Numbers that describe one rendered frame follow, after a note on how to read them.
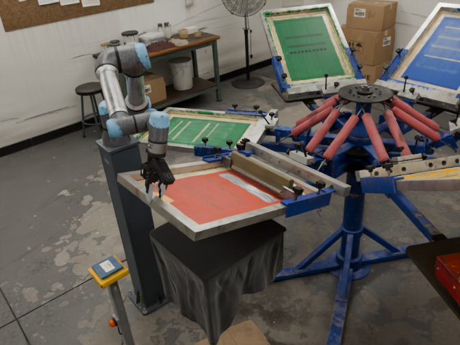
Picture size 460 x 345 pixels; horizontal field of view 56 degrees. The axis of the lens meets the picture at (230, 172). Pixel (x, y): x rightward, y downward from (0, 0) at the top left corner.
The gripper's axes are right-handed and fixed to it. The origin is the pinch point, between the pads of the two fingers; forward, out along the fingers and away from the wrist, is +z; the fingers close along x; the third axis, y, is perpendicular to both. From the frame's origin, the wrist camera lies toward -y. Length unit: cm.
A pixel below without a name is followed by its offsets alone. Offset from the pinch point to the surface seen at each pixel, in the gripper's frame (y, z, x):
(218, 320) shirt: -21, 56, -25
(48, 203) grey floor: 242, 119, -44
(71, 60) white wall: 380, 10, -120
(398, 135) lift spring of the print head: -30, -26, -126
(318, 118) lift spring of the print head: 16, -23, -119
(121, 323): 10, 66, 6
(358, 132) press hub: -3, -19, -133
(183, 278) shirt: -2.7, 41.4, -16.7
